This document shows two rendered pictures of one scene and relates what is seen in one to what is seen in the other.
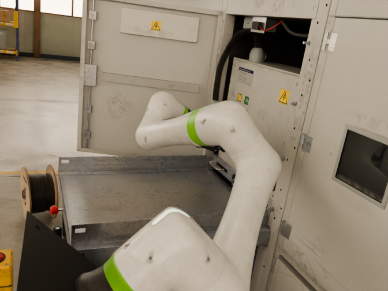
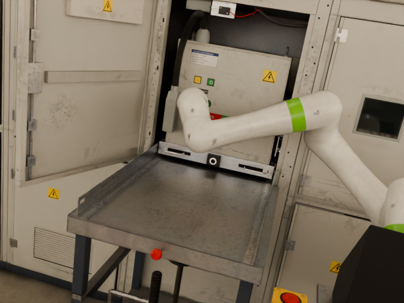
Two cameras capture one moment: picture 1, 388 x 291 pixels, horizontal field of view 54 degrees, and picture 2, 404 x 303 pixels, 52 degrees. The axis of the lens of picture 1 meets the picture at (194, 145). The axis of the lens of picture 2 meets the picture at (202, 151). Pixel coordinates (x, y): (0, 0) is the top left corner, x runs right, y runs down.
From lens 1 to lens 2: 1.36 m
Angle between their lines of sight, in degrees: 51
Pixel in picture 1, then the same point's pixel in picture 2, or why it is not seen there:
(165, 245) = not seen: outside the picture
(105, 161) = (107, 183)
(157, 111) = (205, 110)
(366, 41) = (377, 37)
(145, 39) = (91, 23)
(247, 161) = (335, 135)
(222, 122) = (338, 110)
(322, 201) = not seen: hidden behind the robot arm
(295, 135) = not seen: hidden behind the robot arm
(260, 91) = (232, 73)
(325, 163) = (344, 123)
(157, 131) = (236, 130)
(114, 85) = (58, 86)
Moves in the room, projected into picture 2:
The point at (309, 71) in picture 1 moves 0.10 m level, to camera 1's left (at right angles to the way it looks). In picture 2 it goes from (313, 56) to (302, 55)
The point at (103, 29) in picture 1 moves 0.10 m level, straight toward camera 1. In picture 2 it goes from (44, 11) to (68, 15)
